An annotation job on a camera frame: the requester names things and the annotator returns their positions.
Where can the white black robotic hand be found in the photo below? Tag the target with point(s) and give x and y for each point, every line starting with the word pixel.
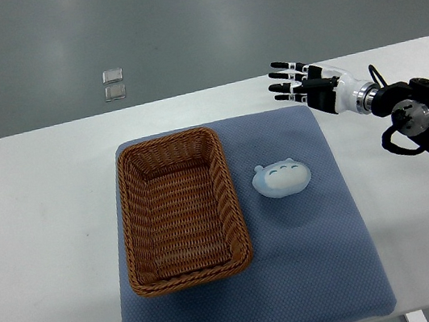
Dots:
pixel 328 89

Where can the blue plush toy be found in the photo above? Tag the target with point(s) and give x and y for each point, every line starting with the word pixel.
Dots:
pixel 280 179

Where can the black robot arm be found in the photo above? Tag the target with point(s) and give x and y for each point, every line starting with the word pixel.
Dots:
pixel 405 103

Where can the brown wicker basket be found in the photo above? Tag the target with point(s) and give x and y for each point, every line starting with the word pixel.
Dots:
pixel 182 223

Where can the upper floor socket plate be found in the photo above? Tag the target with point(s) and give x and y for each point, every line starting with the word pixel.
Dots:
pixel 112 75

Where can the blue fabric mat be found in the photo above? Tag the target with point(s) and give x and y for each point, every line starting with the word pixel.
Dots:
pixel 245 219

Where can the white table leg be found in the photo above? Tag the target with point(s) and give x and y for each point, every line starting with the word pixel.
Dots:
pixel 415 316

